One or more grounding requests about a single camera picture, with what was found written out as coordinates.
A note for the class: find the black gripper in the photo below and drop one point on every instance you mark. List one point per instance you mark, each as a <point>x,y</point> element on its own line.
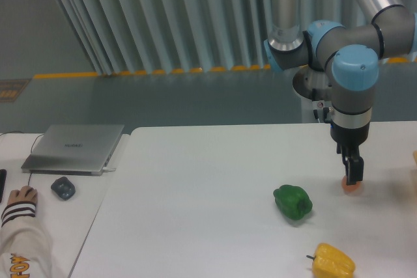
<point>348,142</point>

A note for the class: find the yellow bell pepper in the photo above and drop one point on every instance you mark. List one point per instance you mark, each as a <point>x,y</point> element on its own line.
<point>328,261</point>

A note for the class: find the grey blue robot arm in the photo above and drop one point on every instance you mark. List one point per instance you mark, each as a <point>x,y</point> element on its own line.
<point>349,58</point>

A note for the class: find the cream sleeved forearm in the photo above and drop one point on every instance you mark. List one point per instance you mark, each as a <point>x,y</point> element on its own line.
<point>25,248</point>

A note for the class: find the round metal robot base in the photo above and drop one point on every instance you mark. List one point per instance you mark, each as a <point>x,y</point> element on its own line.
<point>312,84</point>

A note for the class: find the green bell pepper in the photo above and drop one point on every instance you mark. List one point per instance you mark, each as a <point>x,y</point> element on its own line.
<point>292,201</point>

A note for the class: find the person's hand on mouse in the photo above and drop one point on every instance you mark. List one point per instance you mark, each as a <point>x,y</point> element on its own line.
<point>25,194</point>

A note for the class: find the orange peach ball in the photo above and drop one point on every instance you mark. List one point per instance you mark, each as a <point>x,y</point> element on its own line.
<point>349,188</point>

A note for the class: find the silver closed laptop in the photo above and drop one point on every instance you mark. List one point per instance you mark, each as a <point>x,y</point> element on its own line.
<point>74,149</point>

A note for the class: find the dark grey round device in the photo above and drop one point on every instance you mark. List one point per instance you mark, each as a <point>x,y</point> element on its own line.
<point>63,188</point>

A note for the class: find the black phone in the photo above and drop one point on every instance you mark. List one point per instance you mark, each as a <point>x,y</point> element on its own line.
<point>3,177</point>

